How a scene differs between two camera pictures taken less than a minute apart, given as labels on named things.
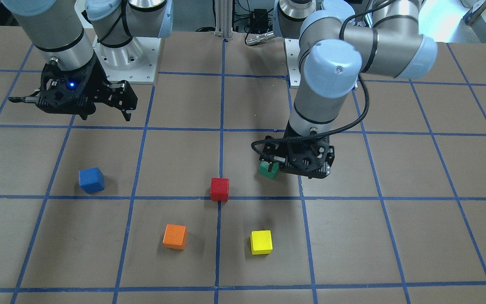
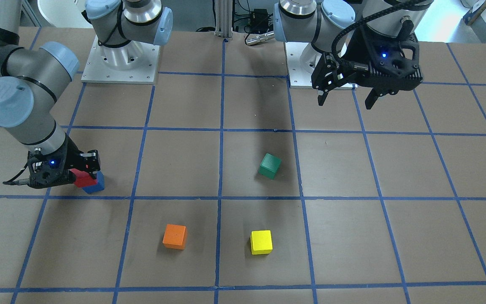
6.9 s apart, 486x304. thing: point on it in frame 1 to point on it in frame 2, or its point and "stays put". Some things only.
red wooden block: (220, 189) to (82, 179)
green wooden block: (263, 169) stays put
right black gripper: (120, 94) to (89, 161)
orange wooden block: (175, 237) stays put
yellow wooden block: (261, 242) stays put
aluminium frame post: (223, 9) stays put
